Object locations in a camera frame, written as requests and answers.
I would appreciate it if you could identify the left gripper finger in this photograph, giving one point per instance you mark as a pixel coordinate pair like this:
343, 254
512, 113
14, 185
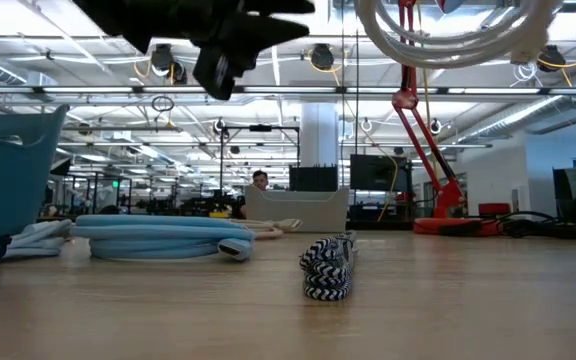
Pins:
278, 6
273, 32

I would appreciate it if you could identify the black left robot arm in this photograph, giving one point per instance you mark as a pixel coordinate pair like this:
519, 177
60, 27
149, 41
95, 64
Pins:
108, 15

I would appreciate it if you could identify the red desk lamp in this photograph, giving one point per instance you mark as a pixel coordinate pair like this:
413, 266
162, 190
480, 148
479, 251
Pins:
408, 100

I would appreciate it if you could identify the black cabinet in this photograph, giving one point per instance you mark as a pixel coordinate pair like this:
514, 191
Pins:
313, 179

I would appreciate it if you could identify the black background monitor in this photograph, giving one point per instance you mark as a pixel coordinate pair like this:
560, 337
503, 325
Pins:
378, 172

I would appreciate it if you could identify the grey plastic bin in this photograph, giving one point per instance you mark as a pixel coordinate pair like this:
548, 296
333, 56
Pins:
313, 210

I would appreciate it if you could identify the teal plastic bin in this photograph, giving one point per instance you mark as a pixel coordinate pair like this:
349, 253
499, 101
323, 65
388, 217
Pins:
3, 190

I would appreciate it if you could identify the red box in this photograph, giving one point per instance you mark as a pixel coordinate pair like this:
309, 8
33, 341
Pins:
493, 209

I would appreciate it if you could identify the black background rig frame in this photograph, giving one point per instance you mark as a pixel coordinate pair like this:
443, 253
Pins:
260, 128

